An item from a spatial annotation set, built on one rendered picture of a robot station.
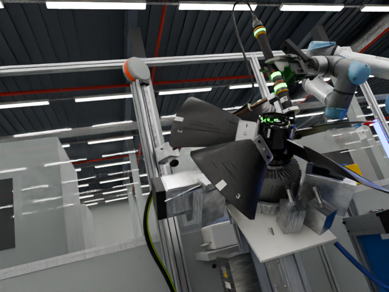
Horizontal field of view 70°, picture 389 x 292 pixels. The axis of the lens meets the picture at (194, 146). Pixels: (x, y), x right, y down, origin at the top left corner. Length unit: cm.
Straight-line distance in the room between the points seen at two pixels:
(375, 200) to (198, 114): 144
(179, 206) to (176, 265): 50
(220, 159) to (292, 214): 28
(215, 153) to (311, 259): 117
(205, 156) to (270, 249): 34
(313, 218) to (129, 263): 90
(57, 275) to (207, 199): 90
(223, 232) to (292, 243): 49
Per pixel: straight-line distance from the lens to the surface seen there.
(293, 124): 92
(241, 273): 112
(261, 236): 91
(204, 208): 85
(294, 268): 100
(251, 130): 97
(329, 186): 100
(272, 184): 95
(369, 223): 138
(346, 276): 191
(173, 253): 134
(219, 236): 134
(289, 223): 91
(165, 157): 133
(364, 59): 151
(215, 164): 72
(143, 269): 149
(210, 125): 98
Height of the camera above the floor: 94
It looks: 17 degrees up
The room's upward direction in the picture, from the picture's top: 14 degrees counter-clockwise
